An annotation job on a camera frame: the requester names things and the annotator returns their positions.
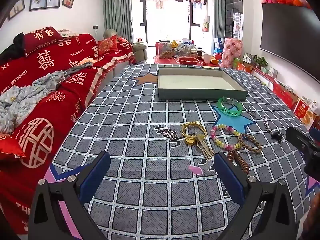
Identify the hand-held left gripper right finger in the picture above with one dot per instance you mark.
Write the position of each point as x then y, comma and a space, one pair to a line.
228, 177

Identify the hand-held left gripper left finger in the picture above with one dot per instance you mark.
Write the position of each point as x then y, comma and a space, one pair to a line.
96, 177

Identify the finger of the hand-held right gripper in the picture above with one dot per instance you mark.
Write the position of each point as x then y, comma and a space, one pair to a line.
297, 137

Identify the black claw hair clip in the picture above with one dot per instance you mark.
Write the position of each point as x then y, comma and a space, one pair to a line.
277, 137

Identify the small silver pendant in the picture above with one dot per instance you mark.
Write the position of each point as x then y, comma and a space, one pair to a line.
251, 112

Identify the green translucent bangle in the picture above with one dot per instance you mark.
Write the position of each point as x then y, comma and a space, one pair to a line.
231, 112

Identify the grey-green cardboard box tray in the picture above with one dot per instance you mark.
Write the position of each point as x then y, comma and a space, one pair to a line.
190, 82

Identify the person's right forearm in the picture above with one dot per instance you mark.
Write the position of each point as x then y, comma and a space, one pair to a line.
312, 225

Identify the orange snack box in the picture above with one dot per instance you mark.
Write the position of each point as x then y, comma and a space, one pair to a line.
305, 111

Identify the pink paper scrap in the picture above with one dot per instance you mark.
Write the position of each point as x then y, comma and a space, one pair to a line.
195, 170

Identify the red gift box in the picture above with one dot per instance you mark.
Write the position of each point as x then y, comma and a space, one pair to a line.
285, 95

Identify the grey checked star blanket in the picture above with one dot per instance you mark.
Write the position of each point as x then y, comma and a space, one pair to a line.
140, 120

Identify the green potted plant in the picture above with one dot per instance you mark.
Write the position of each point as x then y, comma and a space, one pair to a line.
260, 61

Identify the red patterned wrapped box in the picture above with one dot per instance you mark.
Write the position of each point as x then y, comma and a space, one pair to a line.
232, 52

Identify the light blue crumpled blanket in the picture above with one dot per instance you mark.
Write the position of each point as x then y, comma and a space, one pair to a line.
22, 97

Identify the orange bowl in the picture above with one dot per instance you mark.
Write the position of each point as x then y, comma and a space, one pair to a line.
215, 61

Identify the braided plush cushion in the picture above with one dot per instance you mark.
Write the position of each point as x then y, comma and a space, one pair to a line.
75, 67

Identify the white cup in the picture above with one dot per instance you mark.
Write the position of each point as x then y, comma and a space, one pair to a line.
207, 59

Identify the red bowl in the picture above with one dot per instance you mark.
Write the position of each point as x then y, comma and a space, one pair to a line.
188, 61

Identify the red printed sofa cover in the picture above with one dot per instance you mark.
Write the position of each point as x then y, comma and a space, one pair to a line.
50, 62

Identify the red embroidered cushion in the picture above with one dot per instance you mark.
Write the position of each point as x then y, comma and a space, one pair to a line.
107, 45

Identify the red round table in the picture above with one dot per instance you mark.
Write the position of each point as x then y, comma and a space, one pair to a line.
165, 61

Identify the beige armchair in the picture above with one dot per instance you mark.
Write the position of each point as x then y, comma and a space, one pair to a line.
139, 51

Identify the row of paper flowers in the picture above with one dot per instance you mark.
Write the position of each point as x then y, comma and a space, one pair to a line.
282, 1

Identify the clear snack jar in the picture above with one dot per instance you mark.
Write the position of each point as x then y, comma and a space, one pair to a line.
165, 50

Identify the grey-green curtain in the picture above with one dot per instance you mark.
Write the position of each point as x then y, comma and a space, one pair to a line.
218, 15
116, 12

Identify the dark glass cabinet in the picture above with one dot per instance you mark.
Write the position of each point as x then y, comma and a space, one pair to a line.
233, 2

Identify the red pillow white characters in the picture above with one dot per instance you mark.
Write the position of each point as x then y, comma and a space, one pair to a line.
43, 37

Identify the black cloth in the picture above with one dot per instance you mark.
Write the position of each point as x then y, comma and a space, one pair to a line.
13, 47

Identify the small red framed photo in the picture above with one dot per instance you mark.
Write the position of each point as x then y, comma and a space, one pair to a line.
68, 1

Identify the dark framed photo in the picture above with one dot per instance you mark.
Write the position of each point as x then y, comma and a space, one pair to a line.
16, 8

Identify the black wall television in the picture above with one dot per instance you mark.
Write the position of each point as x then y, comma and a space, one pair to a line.
287, 32

